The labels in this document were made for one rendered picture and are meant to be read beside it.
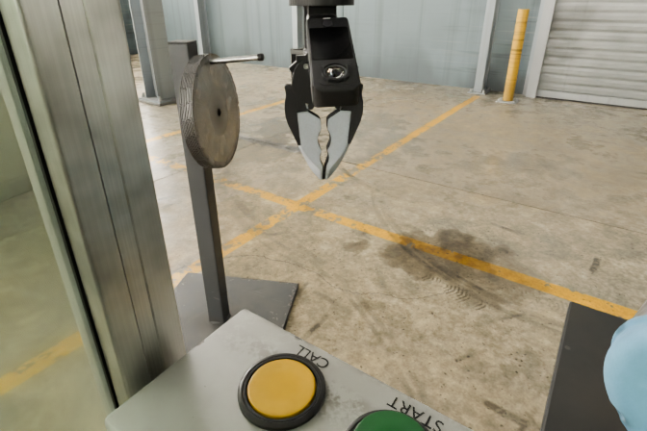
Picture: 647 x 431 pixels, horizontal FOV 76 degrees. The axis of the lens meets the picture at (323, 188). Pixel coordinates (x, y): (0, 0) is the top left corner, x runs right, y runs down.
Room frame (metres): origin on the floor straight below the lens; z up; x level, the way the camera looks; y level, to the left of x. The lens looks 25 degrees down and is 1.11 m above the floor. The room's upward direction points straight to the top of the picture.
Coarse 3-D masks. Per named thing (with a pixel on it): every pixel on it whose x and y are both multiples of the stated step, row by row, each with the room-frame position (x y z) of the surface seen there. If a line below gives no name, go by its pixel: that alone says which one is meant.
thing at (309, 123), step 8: (304, 112) 0.47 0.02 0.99; (312, 112) 0.48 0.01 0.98; (304, 120) 0.46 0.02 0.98; (312, 120) 0.47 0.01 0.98; (320, 120) 0.47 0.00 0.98; (304, 128) 0.46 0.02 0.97; (312, 128) 0.47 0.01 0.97; (320, 128) 0.47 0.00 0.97; (304, 136) 0.46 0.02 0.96; (312, 136) 0.47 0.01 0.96; (304, 144) 0.46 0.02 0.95; (312, 144) 0.47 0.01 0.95; (304, 152) 0.46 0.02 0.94; (312, 152) 0.46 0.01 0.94; (320, 152) 0.47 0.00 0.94; (312, 160) 0.46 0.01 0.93; (320, 160) 0.47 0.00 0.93; (312, 168) 0.47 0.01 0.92; (320, 168) 0.47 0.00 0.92; (320, 176) 0.47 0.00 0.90
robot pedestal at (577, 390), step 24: (576, 312) 0.41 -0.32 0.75; (600, 312) 0.41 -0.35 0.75; (576, 336) 0.37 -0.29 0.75; (600, 336) 0.37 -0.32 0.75; (576, 360) 0.33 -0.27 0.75; (600, 360) 0.33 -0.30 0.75; (552, 384) 0.30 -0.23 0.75; (576, 384) 0.30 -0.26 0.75; (600, 384) 0.30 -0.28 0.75; (552, 408) 0.27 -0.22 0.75; (576, 408) 0.27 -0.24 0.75; (600, 408) 0.27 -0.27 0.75
